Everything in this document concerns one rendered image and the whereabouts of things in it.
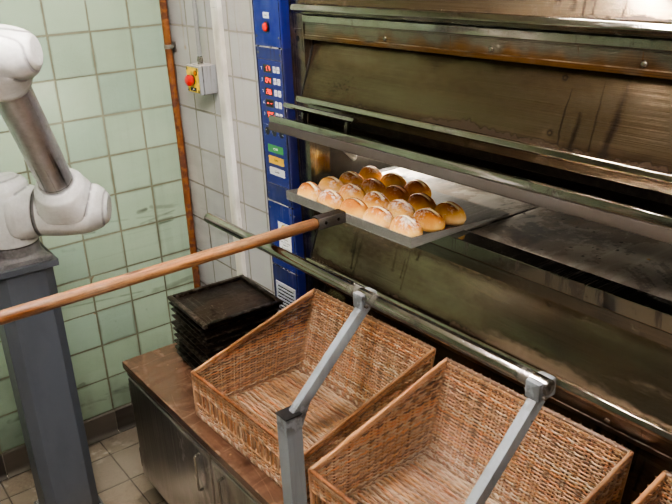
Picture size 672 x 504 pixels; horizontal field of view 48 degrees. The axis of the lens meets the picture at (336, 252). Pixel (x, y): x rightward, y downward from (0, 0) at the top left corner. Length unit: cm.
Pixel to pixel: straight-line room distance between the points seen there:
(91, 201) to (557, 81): 140
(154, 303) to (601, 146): 217
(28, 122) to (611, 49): 144
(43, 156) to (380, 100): 94
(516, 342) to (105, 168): 178
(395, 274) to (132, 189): 132
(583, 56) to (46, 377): 192
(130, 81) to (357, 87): 117
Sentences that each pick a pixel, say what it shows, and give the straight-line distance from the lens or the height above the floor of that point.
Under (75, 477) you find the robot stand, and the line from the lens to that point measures 292.
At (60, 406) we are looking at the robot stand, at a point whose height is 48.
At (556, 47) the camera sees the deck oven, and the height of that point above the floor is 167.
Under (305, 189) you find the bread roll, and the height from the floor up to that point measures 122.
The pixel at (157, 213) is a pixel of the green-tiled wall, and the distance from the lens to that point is 317.
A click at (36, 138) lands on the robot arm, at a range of 222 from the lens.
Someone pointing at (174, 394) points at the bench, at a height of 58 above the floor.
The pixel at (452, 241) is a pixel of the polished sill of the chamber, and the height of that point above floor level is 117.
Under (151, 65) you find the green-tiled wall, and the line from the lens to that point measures 307.
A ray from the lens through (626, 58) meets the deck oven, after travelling 157.
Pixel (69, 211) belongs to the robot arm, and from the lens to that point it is 239.
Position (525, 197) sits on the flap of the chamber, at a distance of 156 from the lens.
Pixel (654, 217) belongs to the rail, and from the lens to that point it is 141.
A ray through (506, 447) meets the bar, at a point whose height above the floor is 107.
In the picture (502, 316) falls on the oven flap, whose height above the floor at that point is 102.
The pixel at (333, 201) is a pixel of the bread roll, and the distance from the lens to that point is 213.
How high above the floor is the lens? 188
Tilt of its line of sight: 22 degrees down
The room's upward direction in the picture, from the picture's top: 3 degrees counter-clockwise
